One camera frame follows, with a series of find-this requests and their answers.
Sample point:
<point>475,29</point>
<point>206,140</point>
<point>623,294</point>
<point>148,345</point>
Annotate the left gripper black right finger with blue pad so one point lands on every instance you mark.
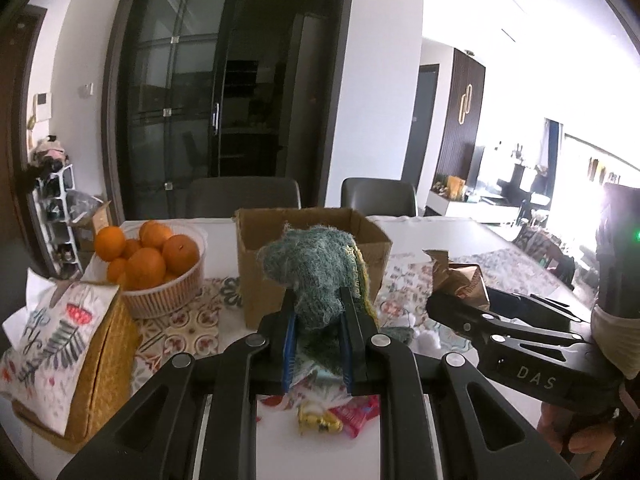
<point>439,418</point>

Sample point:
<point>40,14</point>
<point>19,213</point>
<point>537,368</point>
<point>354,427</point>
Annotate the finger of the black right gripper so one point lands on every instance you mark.
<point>479,326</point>
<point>533,310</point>

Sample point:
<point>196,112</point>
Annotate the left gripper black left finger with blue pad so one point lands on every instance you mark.
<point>196,418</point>

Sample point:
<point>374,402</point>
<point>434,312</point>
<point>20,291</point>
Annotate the brown paper bag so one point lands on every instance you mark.
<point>464,281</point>

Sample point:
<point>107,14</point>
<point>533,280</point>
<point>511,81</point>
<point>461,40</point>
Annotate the yellow minion toy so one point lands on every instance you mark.
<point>312,416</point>

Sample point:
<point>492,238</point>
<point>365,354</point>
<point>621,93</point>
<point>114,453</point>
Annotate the red snack packet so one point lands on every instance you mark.
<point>355,413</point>

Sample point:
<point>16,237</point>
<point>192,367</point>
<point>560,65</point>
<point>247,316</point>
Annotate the green knitted cloth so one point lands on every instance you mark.
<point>316,264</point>

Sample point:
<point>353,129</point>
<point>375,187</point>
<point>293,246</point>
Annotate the person's right hand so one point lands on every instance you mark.
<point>592,441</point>

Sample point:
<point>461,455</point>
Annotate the white cotton fluff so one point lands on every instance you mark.
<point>425,337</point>

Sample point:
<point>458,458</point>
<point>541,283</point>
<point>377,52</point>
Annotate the patterned tile table mat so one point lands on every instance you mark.
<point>400,302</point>

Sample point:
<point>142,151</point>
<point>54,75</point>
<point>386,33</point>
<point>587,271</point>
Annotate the white plastic fruit basket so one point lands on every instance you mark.
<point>175,292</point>

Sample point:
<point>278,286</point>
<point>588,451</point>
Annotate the woven tissue box floral cover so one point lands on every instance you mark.
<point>70,371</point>

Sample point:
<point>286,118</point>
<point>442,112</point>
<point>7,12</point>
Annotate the orange front large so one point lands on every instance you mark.
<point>145,269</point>

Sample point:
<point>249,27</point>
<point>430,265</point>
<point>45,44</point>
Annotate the orange right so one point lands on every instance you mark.
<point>180,253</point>

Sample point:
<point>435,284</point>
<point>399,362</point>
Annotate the orange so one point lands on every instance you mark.
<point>180,253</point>
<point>109,243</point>

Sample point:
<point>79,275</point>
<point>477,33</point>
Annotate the dark grey chair right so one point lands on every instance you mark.
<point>379,197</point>

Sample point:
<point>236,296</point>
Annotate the dark grey chair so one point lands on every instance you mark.
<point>379,197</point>
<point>220,197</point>

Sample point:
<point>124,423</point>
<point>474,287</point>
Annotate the orange left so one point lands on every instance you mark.
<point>109,243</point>

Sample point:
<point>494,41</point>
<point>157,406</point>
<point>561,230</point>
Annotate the brown cardboard box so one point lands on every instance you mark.
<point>257,228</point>

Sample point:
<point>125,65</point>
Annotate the cardboard box on floor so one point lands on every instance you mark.
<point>89,224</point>

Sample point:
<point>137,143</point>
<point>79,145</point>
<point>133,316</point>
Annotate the dark grey chair left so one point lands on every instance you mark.
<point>220,197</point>

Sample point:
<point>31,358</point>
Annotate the white shoe rack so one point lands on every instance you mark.
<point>54,189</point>

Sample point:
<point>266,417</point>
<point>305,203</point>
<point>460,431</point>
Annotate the dark glass sliding door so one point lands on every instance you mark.
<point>199,89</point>

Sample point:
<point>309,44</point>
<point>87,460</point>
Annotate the white intercom panel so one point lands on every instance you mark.
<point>42,107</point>

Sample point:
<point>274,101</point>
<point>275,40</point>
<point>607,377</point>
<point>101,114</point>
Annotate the dark wood wall panel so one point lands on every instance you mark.
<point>462,118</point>

